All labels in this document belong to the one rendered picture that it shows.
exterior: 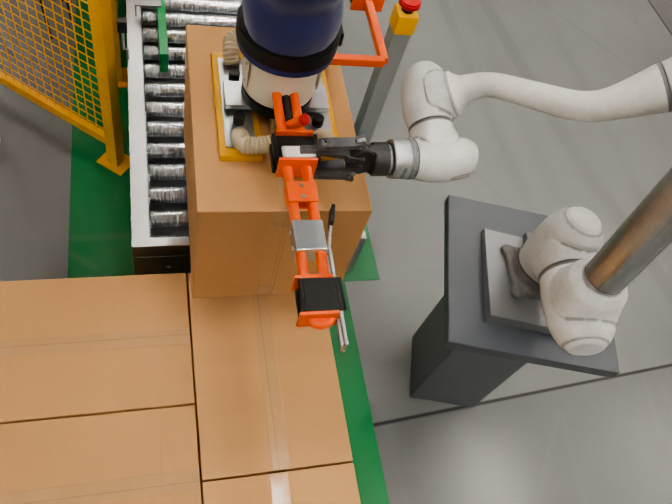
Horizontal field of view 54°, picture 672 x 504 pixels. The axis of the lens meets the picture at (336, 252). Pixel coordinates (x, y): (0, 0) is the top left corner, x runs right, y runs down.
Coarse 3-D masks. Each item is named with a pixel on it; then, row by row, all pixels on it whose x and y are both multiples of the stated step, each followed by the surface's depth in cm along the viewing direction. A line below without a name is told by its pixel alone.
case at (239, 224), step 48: (192, 48) 168; (192, 96) 159; (336, 96) 170; (192, 144) 154; (192, 192) 160; (240, 192) 147; (336, 192) 153; (192, 240) 166; (240, 240) 155; (288, 240) 158; (336, 240) 161; (192, 288) 173; (240, 288) 175; (288, 288) 179
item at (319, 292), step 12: (300, 276) 121; (312, 276) 122; (324, 276) 122; (300, 288) 120; (312, 288) 120; (324, 288) 121; (300, 300) 123; (312, 300) 119; (324, 300) 120; (336, 300) 120; (300, 312) 117; (312, 312) 118; (324, 312) 118; (336, 312) 119; (300, 324) 120
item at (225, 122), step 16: (224, 64) 164; (240, 64) 165; (224, 80) 161; (240, 80) 162; (224, 112) 156; (240, 112) 153; (224, 128) 153; (256, 128) 156; (224, 144) 151; (224, 160) 151; (240, 160) 151; (256, 160) 152
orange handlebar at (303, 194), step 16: (368, 0) 171; (368, 16) 168; (384, 48) 162; (336, 64) 158; (352, 64) 159; (368, 64) 160; (272, 96) 147; (304, 128) 143; (288, 176) 135; (304, 176) 136; (288, 192) 132; (304, 192) 133; (288, 208) 132; (304, 208) 134; (304, 256) 126; (320, 256) 126; (304, 272) 124; (320, 272) 125; (320, 320) 119
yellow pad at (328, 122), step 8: (320, 80) 168; (328, 96) 166; (328, 104) 165; (312, 112) 162; (320, 112) 162; (328, 112) 163; (312, 120) 158; (320, 120) 157; (328, 120) 161; (312, 128) 159; (320, 128) 159; (328, 128) 160; (312, 136) 158; (336, 136) 160
